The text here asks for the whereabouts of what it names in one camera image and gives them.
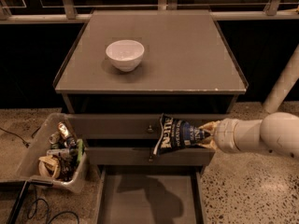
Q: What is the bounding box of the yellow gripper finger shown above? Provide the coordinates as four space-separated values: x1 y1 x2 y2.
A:
200 120 220 133
199 140 217 150

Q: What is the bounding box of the top grey drawer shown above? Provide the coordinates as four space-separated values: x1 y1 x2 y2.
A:
71 114 161 140

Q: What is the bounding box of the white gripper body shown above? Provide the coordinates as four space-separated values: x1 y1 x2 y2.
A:
214 119 239 153

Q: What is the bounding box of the grey drawer cabinet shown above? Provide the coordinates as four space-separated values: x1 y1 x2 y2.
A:
52 9 249 224

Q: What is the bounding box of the green packet in bin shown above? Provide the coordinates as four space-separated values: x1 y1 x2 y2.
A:
76 139 85 165

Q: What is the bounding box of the white ceramic bowl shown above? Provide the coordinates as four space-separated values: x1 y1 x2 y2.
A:
106 40 145 72

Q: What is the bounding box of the black metal frame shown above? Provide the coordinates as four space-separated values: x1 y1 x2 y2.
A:
0 179 53 224

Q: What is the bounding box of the orange silver can in bin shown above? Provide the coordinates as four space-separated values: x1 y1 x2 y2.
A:
58 122 72 140

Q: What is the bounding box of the grey drawer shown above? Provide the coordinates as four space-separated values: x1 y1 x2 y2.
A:
95 165 207 224
85 139 215 166
71 114 161 140

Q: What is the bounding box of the middle grey drawer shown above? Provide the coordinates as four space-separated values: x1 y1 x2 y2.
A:
85 139 215 166

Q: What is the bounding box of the tan round packet in bin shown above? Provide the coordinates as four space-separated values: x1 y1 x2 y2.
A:
38 155 61 179

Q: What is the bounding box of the clear plastic bin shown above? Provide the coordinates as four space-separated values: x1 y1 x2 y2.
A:
17 113 88 193

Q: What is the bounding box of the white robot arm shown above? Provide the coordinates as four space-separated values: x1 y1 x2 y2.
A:
202 45 299 159

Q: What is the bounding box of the metal window railing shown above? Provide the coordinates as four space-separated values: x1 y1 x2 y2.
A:
0 0 299 23

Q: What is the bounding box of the black cable on floor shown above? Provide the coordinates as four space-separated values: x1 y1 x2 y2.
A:
0 126 41 148

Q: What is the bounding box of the blue chip bag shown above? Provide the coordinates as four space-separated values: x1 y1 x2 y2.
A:
153 115 211 156

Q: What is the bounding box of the bottom grey drawer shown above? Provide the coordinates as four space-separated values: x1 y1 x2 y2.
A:
95 165 207 224

